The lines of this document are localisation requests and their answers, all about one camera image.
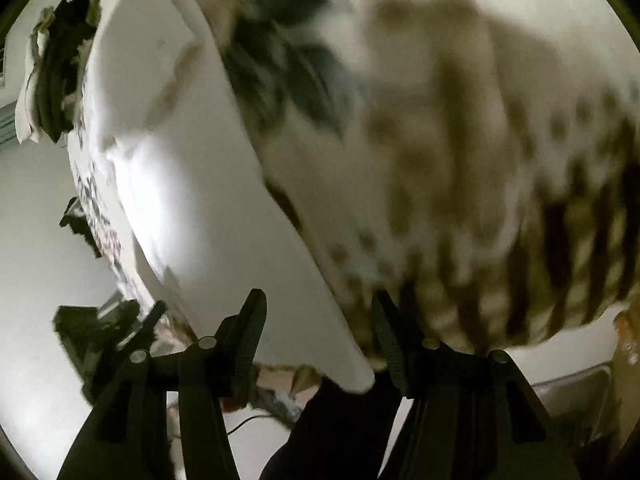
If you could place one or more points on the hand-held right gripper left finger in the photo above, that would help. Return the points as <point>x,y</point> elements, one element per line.
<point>248,340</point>

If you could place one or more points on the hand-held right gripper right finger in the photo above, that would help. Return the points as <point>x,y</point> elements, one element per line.
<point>391,342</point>

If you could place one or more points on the white small garment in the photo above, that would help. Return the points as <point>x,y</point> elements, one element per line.
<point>200,200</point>

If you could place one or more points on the dark clothes pile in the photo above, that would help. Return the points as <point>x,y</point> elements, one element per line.
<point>60,70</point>

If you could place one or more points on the person's dark pants leg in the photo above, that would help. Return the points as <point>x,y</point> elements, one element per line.
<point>335,435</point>

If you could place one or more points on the dark cloth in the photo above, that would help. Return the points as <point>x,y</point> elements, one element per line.
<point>80,225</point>

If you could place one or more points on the floral printed bed sheet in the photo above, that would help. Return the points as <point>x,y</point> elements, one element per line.
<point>450,160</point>

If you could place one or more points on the orange object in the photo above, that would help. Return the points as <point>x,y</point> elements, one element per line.
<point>629,335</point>

